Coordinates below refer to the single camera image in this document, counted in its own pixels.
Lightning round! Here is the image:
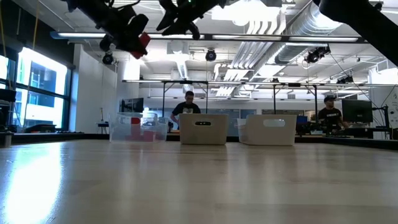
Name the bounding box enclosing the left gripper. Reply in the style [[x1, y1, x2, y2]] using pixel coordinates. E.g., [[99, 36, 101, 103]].
[[99, 4, 149, 54]]

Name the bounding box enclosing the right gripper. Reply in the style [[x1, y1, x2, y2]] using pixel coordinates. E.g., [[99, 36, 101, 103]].
[[156, 0, 228, 40]]

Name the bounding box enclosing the long ceiling light bar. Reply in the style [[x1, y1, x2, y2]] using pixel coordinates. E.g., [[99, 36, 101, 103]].
[[49, 30, 364, 44]]

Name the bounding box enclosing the clear plastic bin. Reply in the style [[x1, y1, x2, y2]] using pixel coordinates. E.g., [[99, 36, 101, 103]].
[[108, 112, 169, 144]]

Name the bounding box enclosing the person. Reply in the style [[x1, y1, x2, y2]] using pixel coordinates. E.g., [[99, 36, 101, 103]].
[[170, 90, 201, 130], [317, 95, 351, 134]]

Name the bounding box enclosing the large window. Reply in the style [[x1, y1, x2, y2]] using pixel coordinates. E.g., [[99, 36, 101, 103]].
[[0, 46, 72, 131]]

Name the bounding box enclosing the white plastic bin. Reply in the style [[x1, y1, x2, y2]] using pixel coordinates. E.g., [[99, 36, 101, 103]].
[[178, 113, 229, 146], [236, 114, 297, 146]]

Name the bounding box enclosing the black track light cluster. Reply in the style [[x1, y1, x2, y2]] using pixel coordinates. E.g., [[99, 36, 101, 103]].
[[304, 45, 332, 65]]

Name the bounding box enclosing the black computer monitor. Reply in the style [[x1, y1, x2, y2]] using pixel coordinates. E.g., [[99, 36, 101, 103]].
[[341, 99, 374, 124]]

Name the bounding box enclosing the black metal gantry frame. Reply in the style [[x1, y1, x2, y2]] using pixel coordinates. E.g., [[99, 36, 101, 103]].
[[161, 80, 210, 118], [272, 82, 318, 122]]

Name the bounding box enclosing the dark wall screen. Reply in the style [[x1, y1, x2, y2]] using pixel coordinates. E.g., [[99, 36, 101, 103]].
[[119, 97, 145, 113]]

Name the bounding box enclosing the yellow hanging cable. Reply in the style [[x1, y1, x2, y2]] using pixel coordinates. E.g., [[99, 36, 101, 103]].
[[30, 0, 40, 50]]

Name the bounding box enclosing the black aluminium table frame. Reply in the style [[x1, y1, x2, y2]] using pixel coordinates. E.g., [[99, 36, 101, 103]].
[[12, 132, 398, 150]]

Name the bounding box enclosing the silver ventilation duct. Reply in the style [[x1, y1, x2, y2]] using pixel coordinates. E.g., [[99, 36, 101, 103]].
[[273, 0, 346, 65]]

